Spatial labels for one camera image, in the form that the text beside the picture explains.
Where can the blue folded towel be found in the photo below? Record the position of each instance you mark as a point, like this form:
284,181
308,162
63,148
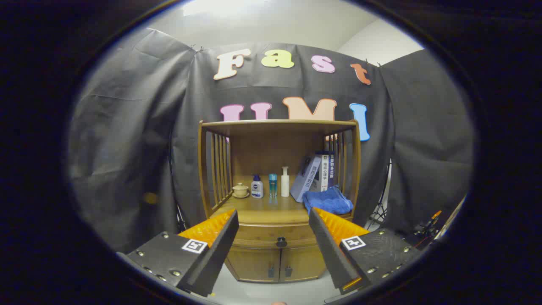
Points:
328,202

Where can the leaning white purple book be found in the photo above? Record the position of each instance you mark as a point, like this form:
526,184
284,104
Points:
305,180

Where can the white pump bottle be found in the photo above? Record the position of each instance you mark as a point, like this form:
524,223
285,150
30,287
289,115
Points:
285,184

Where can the black backdrop cloth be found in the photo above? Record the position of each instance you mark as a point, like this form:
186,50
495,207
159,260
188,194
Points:
127,148

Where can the wooden drawer with black knob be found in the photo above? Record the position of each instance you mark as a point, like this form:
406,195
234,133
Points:
262,235

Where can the white bottle with blue cap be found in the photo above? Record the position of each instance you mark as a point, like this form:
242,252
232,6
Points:
257,189

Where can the wooden countertop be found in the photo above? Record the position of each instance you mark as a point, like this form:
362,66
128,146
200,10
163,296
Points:
271,209

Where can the black clamp with orange tip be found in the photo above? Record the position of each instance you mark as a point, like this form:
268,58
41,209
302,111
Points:
428,226

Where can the wooden cabinet door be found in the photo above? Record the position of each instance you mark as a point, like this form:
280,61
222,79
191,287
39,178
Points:
302,262
254,264

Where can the wooden cabinet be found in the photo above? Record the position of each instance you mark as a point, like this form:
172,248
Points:
262,148

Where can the beige lidded teacup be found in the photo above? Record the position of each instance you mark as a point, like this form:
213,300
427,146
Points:
240,189

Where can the black tripod stand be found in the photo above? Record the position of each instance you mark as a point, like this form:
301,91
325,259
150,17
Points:
380,210

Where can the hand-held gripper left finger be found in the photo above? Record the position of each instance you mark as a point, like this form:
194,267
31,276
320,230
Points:
216,254

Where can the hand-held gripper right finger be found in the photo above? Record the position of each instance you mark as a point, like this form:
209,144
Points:
330,250

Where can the dark blue spine book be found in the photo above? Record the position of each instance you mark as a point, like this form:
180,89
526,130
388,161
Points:
332,169

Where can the white spine book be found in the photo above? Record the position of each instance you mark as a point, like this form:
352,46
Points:
324,171

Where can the clear blue bottle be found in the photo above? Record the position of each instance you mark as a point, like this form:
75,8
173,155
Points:
273,186

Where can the pale board edge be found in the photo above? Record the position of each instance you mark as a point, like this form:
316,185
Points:
451,217

